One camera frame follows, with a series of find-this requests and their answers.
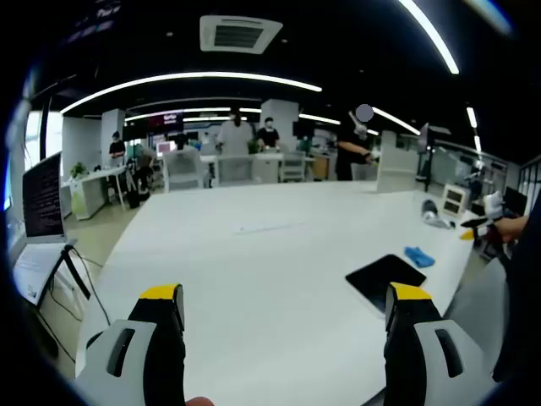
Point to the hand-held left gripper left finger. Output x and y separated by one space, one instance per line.
127 363

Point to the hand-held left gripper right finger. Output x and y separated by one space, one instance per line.
422 363

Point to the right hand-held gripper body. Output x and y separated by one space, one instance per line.
493 205

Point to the blue cleaning cloth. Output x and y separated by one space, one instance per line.
418 256

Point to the person's right hand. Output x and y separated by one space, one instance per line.
511 228

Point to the person's left hand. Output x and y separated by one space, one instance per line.
199 402

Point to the small white windowed box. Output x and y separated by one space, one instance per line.
454 199

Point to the grey rounded device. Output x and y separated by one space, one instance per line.
432 211

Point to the monitor on black stand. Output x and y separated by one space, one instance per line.
426 148

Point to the tall white box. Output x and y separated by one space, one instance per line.
396 162

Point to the black laptop stand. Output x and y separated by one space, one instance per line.
72 270

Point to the open silver laptop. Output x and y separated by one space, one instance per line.
42 220

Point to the long ceiling light strip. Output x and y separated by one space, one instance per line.
190 78
431 34

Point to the green potted plant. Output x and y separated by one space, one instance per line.
78 170

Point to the white mesh office chair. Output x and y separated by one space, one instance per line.
182 171

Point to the white ceiling air conditioner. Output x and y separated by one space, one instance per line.
240 34

